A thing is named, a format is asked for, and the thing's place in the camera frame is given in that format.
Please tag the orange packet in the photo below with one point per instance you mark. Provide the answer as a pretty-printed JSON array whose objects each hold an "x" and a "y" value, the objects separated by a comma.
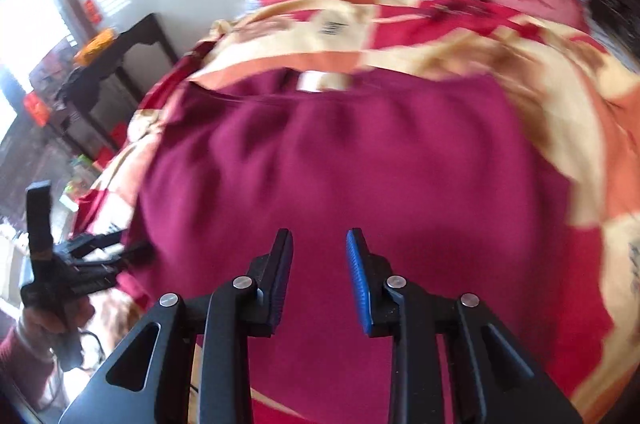
[{"x": 95, "y": 46}]

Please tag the person's left forearm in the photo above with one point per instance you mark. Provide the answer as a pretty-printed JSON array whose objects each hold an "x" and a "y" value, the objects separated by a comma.
[{"x": 22, "y": 364}]

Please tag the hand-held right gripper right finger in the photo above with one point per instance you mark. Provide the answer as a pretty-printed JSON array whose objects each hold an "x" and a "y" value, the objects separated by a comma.
[{"x": 359, "y": 289}]

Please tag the magenta knit garment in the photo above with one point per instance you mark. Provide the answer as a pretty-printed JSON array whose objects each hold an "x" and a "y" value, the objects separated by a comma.
[{"x": 350, "y": 164}]

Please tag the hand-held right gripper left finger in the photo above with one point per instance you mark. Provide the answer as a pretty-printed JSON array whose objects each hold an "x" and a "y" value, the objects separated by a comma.
[{"x": 281, "y": 289}]

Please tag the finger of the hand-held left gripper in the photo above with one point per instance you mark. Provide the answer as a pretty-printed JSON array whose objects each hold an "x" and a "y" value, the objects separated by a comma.
[
  {"x": 100, "y": 241},
  {"x": 127, "y": 256}
]

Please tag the printed fleece blanket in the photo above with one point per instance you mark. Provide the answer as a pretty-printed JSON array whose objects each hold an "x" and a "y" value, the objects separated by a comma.
[{"x": 575, "y": 119}]

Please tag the person's left hand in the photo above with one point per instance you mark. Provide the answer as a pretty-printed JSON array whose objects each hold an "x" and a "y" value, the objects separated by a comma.
[{"x": 47, "y": 319}]

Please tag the dark wooden side table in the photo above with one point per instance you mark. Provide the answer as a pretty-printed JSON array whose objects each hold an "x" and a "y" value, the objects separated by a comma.
[{"x": 115, "y": 74}]

